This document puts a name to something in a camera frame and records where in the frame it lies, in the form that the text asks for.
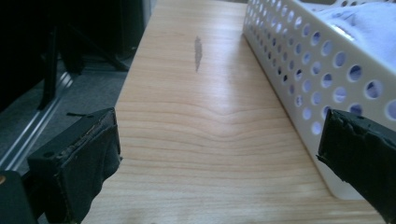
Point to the black metal stand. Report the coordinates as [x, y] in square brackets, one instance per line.
[51, 62]

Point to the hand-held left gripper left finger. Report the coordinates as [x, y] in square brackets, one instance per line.
[77, 161]

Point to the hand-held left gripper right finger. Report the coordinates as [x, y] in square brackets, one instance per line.
[364, 149]

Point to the silver aluminium floor rail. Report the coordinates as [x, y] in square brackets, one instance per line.
[29, 130]

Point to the light blue cloth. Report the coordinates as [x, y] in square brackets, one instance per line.
[370, 28]

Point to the white perforated plastic basket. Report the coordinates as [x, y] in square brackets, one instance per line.
[314, 68]

